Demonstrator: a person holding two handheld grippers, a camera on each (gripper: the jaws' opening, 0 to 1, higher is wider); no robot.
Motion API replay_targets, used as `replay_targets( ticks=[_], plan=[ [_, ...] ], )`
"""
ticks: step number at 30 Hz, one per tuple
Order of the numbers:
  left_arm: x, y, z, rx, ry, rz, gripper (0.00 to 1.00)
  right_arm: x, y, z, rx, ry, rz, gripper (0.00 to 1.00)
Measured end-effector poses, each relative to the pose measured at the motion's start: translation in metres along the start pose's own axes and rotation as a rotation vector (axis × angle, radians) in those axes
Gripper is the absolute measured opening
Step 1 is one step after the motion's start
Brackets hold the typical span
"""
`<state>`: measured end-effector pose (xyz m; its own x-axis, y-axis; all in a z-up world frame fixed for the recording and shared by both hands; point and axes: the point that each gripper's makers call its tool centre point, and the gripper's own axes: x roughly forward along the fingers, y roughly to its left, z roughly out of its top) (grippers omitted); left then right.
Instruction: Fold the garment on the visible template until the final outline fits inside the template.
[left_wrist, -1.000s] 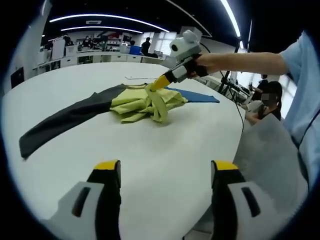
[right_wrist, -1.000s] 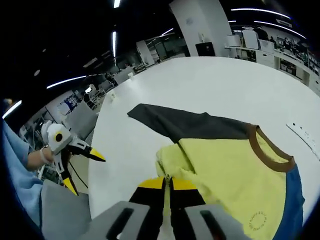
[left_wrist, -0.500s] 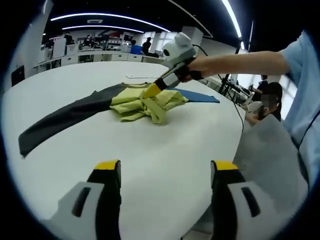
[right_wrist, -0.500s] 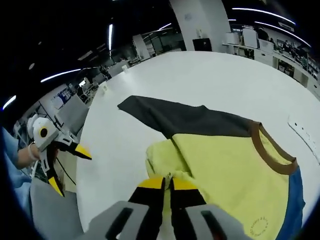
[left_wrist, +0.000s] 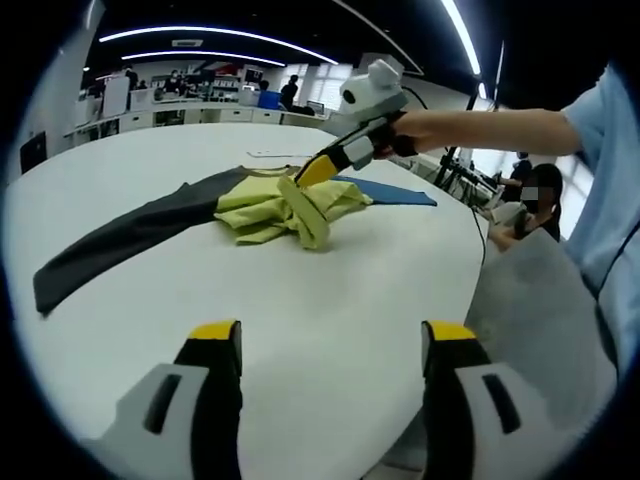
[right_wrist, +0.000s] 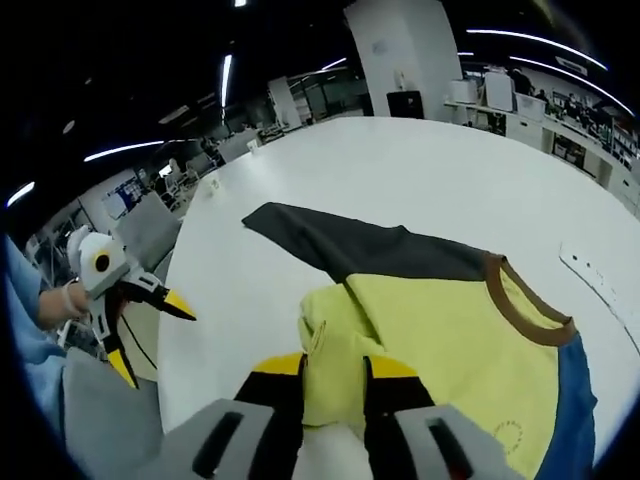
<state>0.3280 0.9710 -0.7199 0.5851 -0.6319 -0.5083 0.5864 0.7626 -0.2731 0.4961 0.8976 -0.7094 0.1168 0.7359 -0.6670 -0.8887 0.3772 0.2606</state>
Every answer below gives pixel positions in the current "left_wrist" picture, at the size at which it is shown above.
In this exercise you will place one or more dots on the ceiling air vent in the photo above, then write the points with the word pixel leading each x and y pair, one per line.
pixel 187 43

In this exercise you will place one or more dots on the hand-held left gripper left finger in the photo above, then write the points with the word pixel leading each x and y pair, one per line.
pixel 170 430

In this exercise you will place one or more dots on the white board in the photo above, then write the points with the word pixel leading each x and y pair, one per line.
pixel 116 96

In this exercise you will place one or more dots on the white machine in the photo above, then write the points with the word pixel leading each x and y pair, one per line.
pixel 88 111

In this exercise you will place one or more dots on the yellow blue grey garment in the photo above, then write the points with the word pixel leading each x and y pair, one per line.
pixel 250 215

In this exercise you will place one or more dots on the person's right hand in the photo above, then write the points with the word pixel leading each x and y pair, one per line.
pixel 405 137

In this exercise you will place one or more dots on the thin template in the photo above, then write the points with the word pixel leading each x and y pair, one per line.
pixel 272 154

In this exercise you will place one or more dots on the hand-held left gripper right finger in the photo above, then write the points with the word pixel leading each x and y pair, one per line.
pixel 480 430

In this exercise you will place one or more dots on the white square pillar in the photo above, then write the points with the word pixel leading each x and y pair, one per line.
pixel 55 100

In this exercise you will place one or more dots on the blue box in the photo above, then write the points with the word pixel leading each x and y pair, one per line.
pixel 270 99

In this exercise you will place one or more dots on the ceiling light strip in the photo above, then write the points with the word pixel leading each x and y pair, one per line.
pixel 462 35
pixel 215 32
pixel 200 54

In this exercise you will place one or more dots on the person's light blue shirt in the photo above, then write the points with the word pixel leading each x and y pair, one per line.
pixel 610 200

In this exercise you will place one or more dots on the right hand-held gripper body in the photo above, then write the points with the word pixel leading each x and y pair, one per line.
pixel 372 95

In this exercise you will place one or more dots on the white cabinet counter row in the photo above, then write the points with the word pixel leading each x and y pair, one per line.
pixel 225 116

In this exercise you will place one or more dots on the black cabinet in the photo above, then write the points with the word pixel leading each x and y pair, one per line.
pixel 33 152

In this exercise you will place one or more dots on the black tripod stand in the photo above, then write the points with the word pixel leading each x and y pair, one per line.
pixel 450 162

